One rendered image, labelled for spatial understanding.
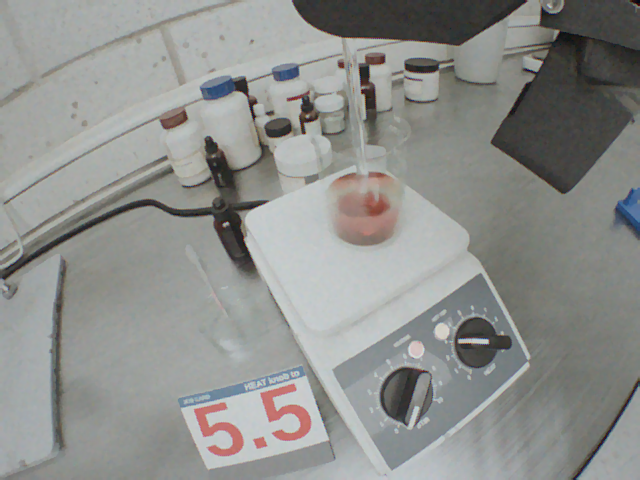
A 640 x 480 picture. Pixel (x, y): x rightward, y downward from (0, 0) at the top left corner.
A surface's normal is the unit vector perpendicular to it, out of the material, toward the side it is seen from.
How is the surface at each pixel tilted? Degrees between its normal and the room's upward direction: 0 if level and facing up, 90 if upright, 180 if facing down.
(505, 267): 0
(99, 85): 90
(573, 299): 0
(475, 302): 30
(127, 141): 90
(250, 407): 40
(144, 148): 90
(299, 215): 0
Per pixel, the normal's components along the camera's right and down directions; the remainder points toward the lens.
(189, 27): 0.50, 0.57
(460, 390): 0.11, -0.31
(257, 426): 0.07, -0.11
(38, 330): -0.14, -0.69
